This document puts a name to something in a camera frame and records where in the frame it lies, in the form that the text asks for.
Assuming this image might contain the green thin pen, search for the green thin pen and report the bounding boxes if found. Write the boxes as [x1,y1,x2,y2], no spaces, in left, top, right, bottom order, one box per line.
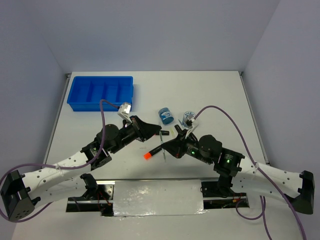
[159,131,167,163]

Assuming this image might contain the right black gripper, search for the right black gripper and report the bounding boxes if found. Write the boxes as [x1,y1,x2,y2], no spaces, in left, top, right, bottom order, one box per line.
[160,128,213,164]

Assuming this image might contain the orange black highlighter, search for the orange black highlighter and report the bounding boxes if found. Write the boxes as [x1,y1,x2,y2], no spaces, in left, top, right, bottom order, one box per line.
[143,145,162,160]

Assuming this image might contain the silver foil plate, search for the silver foil plate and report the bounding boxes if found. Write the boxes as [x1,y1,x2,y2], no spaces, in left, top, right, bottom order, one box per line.
[113,179,205,217]

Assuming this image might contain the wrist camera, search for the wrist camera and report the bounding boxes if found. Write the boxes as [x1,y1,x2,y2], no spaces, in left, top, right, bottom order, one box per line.
[117,102,132,122]
[186,116,199,138]

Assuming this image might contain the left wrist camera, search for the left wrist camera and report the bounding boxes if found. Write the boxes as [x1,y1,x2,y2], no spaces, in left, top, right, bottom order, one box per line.
[117,102,132,122]

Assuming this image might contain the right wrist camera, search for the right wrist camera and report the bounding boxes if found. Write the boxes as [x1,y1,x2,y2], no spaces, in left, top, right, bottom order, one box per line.
[186,116,199,138]

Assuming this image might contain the blue slime jar upright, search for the blue slime jar upright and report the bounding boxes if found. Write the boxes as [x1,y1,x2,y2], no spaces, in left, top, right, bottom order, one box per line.
[182,111,196,128]

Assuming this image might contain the pink black highlighter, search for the pink black highlighter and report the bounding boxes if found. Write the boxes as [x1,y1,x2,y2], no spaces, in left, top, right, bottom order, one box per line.
[159,130,170,136]

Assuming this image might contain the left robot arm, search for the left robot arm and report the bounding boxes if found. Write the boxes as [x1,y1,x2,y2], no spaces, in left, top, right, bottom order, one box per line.
[0,115,161,223]

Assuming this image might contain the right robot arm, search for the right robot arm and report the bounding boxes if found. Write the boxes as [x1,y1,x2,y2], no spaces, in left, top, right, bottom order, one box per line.
[161,125,315,215]

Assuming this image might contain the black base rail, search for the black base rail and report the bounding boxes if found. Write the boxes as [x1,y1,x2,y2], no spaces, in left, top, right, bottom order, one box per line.
[65,180,250,217]

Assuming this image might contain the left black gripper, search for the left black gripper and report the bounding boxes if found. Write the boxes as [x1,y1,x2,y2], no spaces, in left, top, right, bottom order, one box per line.
[110,115,162,154]

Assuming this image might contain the blue slime jar lying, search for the blue slime jar lying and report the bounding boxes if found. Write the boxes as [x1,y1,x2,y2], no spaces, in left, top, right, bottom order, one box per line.
[158,107,174,125]

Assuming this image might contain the blue compartment tray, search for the blue compartment tray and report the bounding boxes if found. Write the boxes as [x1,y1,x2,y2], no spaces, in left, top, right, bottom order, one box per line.
[67,76,134,112]

